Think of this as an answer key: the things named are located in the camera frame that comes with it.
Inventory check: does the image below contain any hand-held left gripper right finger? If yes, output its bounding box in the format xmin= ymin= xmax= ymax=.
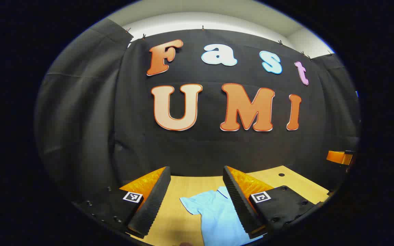
xmin=222 ymin=165 xmax=322 ymax=240

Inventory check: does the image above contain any black backdrop cloth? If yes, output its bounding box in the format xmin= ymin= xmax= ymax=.
xmin=35 ymin=18 xmax=361 ymax=202

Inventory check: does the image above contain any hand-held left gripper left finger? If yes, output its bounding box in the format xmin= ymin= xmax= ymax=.
xmin=71 ymin=166 xmax=172 ymax=239

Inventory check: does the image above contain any light blue T-shirt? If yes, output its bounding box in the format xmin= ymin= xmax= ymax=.
xmin=179 ymin=186 xmax=265 ymax=246

